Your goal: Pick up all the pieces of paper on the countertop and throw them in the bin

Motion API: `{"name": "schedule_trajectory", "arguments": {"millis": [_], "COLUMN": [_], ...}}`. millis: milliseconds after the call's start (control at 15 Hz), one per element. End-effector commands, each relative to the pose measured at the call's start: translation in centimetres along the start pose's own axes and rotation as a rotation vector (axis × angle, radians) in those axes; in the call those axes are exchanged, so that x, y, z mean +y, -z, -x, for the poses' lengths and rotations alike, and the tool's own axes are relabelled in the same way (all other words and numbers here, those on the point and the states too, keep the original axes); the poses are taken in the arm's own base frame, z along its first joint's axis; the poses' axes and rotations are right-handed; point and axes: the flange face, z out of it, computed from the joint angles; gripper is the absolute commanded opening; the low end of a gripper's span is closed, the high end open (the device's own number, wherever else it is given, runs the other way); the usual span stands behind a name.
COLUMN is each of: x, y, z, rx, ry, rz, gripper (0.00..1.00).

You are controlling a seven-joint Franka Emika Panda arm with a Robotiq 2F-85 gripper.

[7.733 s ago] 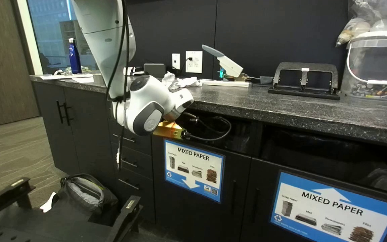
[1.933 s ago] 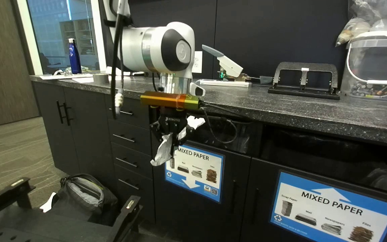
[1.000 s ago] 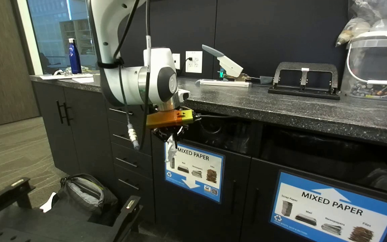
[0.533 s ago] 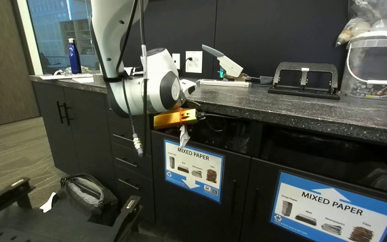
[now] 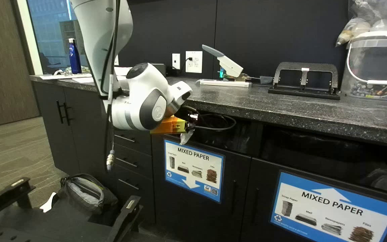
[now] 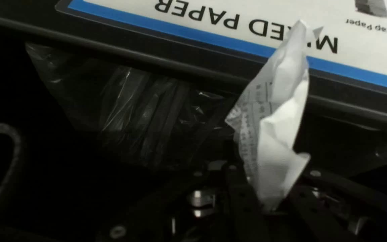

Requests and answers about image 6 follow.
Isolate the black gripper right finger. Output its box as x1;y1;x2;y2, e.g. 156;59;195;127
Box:
287;169;387;242

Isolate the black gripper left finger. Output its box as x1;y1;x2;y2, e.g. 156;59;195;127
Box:
94;164;270;242

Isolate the white paper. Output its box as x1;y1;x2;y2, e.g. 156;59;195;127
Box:
225;20;321;212

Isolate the clear bin liner bag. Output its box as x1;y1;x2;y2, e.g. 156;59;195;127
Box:
25;43;232;170

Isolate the left mixed paper bin label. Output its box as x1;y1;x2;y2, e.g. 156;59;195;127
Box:
55;0;387;87

